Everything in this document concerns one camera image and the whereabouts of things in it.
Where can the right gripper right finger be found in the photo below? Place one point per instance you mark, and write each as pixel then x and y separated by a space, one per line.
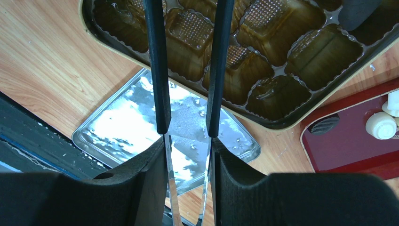
pixel 243 196

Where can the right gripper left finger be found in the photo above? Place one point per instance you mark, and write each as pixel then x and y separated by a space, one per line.
pixel 131 194

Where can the red chocolate tray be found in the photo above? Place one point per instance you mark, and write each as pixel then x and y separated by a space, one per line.
pixel 335 139

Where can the gold chocolate tin box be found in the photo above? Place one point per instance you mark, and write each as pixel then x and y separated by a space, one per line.
pixel 284 57

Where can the silver tin lid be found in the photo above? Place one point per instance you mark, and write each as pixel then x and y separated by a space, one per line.
pixel 125 125

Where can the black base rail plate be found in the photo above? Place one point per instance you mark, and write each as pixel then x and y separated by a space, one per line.
pixel 29 144

